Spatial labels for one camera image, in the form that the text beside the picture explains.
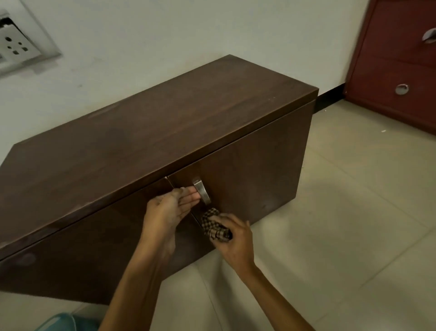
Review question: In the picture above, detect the person's right hand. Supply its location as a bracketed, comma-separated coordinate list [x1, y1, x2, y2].
[214, 213, 257, 273]

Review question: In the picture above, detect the person's left hand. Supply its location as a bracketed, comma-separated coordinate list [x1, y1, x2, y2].
[141, 187, 202, 253]

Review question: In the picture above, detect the brown checkered cloth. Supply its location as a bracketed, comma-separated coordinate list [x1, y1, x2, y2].
[200, 207, 234, 243]

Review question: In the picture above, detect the silver metal cabinet door handle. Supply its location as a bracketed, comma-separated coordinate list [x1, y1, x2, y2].
[192, 177, 212, 206]

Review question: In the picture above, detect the person's left forearm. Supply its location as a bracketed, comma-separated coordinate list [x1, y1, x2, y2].
[98, 244, 178, 331]

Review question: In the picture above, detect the person's right forearm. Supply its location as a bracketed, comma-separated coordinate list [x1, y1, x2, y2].
[235, 263, 317, 331]

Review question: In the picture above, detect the dark brown wooden cabinet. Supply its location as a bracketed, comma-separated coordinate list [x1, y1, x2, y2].
[0, 54, 319, 306]

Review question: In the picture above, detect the black skirting board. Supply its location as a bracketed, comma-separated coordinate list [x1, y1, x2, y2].
[313, 85, 347, 114]

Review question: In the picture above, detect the teal garment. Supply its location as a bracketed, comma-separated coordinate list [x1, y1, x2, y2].
[35, 313, 102, 331]

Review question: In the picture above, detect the reddish brown drawer cabinet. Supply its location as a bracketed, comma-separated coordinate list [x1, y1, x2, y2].
[343, 0, 436, 136]

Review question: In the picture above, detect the white wall socket plate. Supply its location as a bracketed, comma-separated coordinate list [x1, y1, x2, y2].
[0, 0, 62, 78]

